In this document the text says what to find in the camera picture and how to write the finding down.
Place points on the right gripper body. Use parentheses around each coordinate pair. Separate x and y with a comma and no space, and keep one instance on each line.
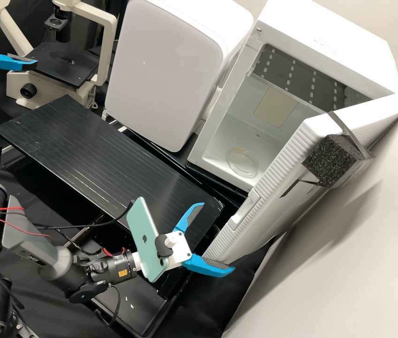
(181,251)

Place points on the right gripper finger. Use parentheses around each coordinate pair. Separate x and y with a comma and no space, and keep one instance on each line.
(209,268)
(185,220)

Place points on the incubator door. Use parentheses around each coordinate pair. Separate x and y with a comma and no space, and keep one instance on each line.
(276,183)

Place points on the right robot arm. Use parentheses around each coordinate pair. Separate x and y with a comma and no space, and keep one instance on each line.
(44,253)

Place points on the white incubator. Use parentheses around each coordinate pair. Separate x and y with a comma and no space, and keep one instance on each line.
(325,35)

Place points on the black platform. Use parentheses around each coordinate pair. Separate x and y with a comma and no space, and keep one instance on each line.
(97,158)
(171,162)

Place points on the petri dish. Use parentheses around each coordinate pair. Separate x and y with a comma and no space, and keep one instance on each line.
(241,163)

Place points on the cream microscope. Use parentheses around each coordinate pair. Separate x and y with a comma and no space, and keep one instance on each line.
(105,53)

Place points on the white box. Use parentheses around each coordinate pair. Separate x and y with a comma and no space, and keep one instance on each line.
(163,70)

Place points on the right wrist camera phone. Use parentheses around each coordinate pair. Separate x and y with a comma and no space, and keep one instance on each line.
(144,239)

